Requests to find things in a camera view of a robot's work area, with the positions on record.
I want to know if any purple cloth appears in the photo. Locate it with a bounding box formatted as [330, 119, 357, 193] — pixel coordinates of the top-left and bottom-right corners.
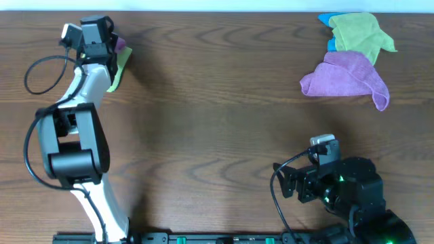
[115, 37, 126, 54]
[300, 51, 390, 111]

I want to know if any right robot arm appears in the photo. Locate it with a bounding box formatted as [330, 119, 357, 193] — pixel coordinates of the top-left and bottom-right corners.
[272, 157, 416, 244]

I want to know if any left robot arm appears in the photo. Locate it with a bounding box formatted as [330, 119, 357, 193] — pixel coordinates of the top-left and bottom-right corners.
[27, 30, 132, 243]

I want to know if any folded green cloth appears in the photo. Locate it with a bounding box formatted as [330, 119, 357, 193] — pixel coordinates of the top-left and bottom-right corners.
[107, 47, 132, 93]

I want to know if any crumpled green cloth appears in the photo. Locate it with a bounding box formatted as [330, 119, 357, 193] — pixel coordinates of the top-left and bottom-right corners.
[325, 12, 397, 65]

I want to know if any blue cloth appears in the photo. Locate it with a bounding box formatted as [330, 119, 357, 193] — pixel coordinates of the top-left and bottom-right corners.
[318, 12, 345, 52]

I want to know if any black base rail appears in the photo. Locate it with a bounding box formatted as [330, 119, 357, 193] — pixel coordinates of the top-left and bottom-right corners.
[52, 230, 326, 244]

